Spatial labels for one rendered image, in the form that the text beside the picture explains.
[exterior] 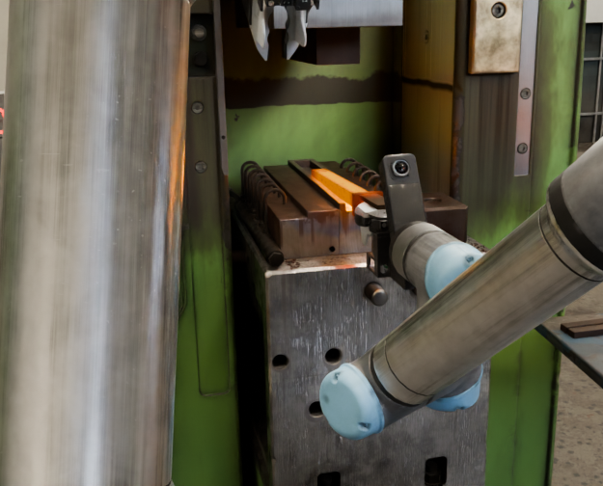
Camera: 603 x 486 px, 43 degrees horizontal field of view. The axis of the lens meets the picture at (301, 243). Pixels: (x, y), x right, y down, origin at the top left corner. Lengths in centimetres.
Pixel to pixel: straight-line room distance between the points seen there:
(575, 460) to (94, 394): 226
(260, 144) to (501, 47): 55
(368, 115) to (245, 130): 27
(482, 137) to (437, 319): 79
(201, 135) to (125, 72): 97
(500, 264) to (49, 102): 41
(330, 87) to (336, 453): 78
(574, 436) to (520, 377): 103
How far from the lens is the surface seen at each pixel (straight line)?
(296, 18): 102
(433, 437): 138
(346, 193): 123
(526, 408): 169
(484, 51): 142
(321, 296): 121
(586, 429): 271
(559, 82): 152
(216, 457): 153
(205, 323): 141
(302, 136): 170
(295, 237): 123
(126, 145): 35
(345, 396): 79
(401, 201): 100
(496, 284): 65
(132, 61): 36
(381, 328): 125
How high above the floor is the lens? 128
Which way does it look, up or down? 16 degrees down
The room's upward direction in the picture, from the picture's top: 1 degrees counter-clockwise
